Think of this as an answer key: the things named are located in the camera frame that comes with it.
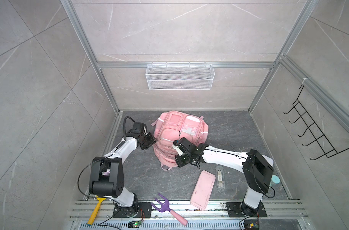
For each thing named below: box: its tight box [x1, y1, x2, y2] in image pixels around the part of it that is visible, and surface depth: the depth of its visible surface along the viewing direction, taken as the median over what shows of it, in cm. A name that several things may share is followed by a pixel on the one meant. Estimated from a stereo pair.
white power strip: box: [261, 154, 274, 167], surface depth 90 cm
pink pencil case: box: [189, 170, 216, 211], surface depth 80 cm
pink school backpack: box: [151, 110, 210, 172], surface depth 102 cm
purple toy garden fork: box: [150, 192, 188, 227], surface depth 76 cm
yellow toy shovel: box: [86, 197, 107, 226], surface depth 73 cm
